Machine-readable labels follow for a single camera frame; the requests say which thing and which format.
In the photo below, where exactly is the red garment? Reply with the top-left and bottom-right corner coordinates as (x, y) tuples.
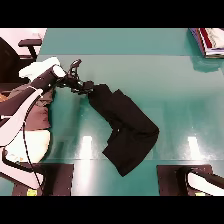
(198, 27), (215, 50)

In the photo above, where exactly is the blue garment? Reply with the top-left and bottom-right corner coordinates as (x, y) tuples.
(188, 27), (206, 56)

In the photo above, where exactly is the black garment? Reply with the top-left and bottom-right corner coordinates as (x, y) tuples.
(86, 83), (161, 178)

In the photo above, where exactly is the black cable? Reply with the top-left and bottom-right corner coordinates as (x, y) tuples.
(21, 94), (46, 197)

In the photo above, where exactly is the brown garment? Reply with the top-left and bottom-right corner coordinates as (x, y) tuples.
(23, 89), (56, 132)

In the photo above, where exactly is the white garment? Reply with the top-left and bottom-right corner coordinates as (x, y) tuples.
(4, 128), (52, 165)
(204, 27), (224, 52)

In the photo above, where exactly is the black chair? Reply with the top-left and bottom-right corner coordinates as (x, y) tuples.
(0, 36), (44, 93)

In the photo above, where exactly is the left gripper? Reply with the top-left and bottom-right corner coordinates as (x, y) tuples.
(68, 78), (96, 97)

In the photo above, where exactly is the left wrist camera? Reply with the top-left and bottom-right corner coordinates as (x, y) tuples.
(67, 58), (83, 82)

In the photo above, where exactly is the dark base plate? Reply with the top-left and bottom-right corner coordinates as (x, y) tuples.
(156, 163), (214, 197)
(12, 162), (75, 197)

